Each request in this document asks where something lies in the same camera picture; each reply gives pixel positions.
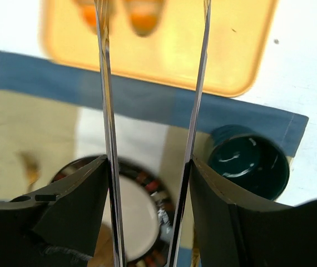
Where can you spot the small striped croissant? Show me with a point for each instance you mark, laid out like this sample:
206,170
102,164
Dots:
144,15

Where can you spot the dark rimmed ceramic plate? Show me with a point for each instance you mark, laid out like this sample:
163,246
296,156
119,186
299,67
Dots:
148,214

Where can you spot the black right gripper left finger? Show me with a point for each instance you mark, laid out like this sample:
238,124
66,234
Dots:
56,225

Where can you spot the dark green mug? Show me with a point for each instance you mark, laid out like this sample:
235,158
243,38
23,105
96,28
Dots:
248,159

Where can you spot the gold fork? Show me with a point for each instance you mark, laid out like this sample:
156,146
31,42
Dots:
31,168

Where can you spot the blue beige checked placemat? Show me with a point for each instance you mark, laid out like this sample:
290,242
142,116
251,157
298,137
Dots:
55,112

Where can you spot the large striped croissant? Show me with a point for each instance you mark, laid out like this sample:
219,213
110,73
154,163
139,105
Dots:
89,14

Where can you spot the yellow plastic tray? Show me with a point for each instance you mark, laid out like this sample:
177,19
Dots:
171,54

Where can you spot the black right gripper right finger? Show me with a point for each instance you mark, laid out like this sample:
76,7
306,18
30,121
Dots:
238,228

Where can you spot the gold knife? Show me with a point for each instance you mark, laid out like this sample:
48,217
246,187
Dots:
195,252

